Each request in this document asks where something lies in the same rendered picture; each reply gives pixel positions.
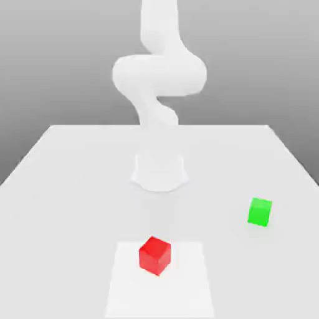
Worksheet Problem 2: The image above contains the small red cube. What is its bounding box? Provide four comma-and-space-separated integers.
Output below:
138, 236, 172, 277

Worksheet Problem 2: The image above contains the small green cube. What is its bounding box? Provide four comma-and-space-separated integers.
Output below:
247, 197, 273, 228

